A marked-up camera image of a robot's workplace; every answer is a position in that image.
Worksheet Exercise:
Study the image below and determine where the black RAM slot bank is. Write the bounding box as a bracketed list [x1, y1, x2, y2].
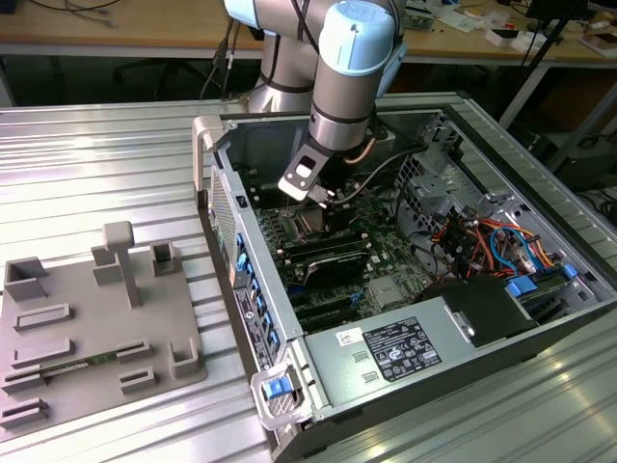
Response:
[248, 166, 290, 209]
[282, 230, 368, 265]

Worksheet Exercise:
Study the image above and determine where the blue disk carrier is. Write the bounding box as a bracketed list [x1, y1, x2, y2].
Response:
[504, 262, 579, 322]

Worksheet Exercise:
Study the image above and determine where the small white box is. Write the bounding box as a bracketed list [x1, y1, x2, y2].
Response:
[486, 27, 522, 47]

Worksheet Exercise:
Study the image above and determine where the CPU socket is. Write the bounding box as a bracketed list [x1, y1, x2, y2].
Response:
[283, 204, 322, 242]

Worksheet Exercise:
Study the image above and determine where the red orange wire bundle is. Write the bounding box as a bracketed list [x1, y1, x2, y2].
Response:
[428, 211, 507, 284]

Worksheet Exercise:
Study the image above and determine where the green motherboard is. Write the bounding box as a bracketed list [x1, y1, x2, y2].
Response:
[250, 163, 438, 335]

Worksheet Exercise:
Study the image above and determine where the blue case latch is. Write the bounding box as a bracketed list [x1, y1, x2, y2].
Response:
[261, 377, 292, 400]

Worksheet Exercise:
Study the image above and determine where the silver perforated drive cage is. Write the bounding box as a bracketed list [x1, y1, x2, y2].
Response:
[392, 147, 488, 232]

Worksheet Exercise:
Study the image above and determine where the silver chipset heatsink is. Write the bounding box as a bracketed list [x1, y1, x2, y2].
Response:
[368, 277, 411, 310]

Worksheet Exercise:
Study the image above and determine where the grey power supply unit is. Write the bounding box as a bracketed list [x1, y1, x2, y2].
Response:
[303, 296, 483, 407]

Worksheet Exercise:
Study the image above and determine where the black hanging arm cable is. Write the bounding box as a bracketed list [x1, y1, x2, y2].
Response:
[200, 18, 242, 100]

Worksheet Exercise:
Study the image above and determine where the black plastic air shroud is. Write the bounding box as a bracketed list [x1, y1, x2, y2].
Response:
[416, 277, 541, 348]

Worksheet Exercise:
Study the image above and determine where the long wooden desk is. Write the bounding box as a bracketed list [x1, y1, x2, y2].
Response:
[0, 0, 617, 67]

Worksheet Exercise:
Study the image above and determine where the white paper sheet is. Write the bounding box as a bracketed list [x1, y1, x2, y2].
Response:
[436, 9, 488, 33]

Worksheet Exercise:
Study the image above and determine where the open grey PC case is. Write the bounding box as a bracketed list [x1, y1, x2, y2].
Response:
[191, 103, 617, 459]

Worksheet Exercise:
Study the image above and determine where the black expansion slot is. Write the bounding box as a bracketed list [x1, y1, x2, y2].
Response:
[296, 308, 361, 334]
[291, 294, 353, 317]

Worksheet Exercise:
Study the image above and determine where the grey parts rack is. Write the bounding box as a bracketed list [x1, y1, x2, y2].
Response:
[0, 220, 209, 430]

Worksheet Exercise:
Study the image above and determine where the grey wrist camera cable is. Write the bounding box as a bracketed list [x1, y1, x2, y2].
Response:
[308, 123, 430, 209]

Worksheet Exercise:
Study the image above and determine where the black office chair base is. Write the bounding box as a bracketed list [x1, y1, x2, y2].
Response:
[113, 56, 208, 100]

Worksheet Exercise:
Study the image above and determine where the green RAM stick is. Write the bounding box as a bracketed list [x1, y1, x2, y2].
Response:
[40, 351, 120, 377]

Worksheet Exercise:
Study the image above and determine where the black monitor foot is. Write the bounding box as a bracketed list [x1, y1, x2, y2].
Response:
[524, 0, 592, 20]

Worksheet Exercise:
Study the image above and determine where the blue data wire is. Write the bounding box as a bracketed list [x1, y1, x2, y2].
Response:
[489, 225, 539, 276]

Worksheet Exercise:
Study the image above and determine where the orange flat data wire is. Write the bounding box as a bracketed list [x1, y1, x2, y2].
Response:
[518, 231, 565, 271]

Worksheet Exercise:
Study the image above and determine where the white tray with brown item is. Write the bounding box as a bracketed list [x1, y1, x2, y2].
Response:
[580, 31, 617, 57]

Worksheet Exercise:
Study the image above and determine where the black computer tower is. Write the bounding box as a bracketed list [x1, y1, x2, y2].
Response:
[547, 137, 617, 192]

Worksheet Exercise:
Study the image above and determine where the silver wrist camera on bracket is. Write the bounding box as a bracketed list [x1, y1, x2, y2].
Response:
[278, 138, 335, 202]

